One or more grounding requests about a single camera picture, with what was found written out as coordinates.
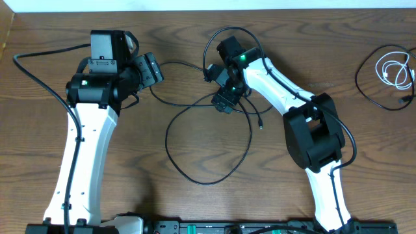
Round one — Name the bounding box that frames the white USB cable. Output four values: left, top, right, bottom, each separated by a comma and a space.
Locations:
374, 51, 415, 90

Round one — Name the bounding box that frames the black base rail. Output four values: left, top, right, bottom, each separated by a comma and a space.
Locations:
25, 220, 399, 234

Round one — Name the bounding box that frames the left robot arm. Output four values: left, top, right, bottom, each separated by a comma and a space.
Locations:
25, 53, 163, 233

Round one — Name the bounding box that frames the black USB cable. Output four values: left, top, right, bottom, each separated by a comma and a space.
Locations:
354, 44, 416, 112
148, 60, 274, 187

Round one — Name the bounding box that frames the cardboard side panel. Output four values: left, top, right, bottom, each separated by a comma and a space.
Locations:
0, 0, 15, 58

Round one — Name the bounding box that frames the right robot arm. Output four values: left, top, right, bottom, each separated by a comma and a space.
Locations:
207, 44, 354, 233

